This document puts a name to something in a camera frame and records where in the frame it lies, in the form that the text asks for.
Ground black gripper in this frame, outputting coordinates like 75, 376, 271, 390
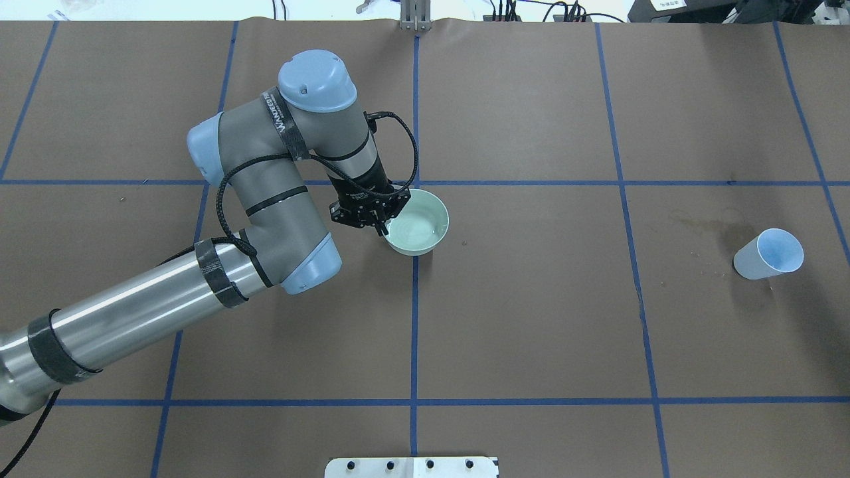
329, 177, 412, 237

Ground pale green ceramic bowl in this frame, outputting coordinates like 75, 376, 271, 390
385, 189, 450, 256

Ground light blue plastic cup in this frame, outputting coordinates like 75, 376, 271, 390
732, 229, 805, 279

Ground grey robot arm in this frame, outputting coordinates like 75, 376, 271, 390
1, 50, 412, 426

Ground brown paper table cover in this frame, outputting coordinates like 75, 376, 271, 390
2, 19, 848, 477

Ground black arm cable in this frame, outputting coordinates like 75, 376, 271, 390
216, 111, 419, 256

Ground grey metal bracket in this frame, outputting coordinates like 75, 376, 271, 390
398, 0, 433, 33

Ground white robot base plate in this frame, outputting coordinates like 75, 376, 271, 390
324, 456, 500, 477

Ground black cable bundle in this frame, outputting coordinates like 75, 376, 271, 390
483, 0, 628, 23

